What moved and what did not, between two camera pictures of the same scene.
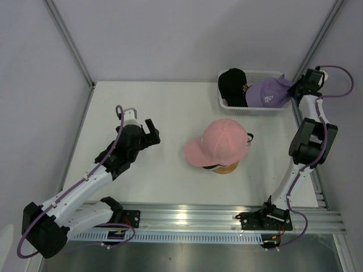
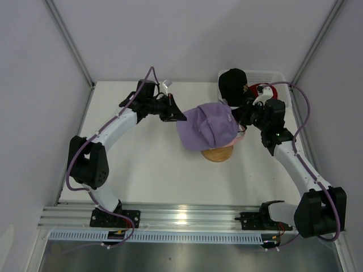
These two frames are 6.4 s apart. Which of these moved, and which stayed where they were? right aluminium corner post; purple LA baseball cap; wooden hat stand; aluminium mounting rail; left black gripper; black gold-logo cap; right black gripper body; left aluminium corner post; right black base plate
Moved: wooden hat stand; right black gripper body; left black gripper; purple LA baseball cap
Stayed: right aluminium corner post; right black base plate; black gold-logo cap; left aluminium corner post; aluminium mounting rail
